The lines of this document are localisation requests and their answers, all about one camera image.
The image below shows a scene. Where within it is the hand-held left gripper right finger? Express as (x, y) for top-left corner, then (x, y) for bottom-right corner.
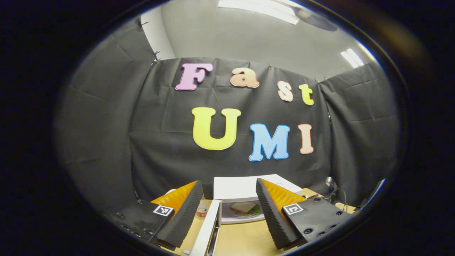
(256, 178), (353, 250)

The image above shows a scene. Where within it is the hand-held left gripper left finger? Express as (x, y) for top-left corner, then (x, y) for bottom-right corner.
(103, 180), (204, 251)

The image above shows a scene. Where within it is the sandwich with lettuce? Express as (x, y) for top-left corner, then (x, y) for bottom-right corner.
(232, 202), (262, 216)

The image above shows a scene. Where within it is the white microwave oven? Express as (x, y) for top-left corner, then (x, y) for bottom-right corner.
(188, 174), (303, 256)

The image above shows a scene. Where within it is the small bottle with red label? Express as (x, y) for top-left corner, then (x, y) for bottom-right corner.
(197, 196), (208, 218)

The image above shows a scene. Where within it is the black clamp stand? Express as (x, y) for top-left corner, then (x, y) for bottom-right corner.
(318, 176), (356, 212)

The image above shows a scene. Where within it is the small ceiling light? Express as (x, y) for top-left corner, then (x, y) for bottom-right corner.
(340, 48), (365, 68)

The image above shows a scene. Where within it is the large ceiling light panel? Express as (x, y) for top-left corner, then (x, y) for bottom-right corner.
(218, 0), (300, 25)

